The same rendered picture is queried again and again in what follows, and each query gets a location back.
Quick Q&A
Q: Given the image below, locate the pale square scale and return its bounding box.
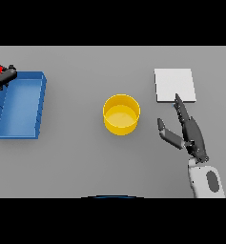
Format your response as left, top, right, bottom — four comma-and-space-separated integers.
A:
154, 68, 197, 104

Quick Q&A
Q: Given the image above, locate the yellow bowl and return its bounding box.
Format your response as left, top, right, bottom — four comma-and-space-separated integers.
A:
102, 93, 141, 136

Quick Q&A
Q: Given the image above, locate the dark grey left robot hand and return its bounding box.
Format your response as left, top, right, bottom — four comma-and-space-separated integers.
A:
0, 64, 18, 95

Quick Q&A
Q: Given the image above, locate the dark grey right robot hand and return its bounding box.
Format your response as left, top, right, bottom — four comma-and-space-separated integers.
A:
156, 92, 210, 164

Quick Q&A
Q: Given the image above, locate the blue tray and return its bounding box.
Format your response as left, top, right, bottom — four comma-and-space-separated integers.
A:
0, 71, 48, 140

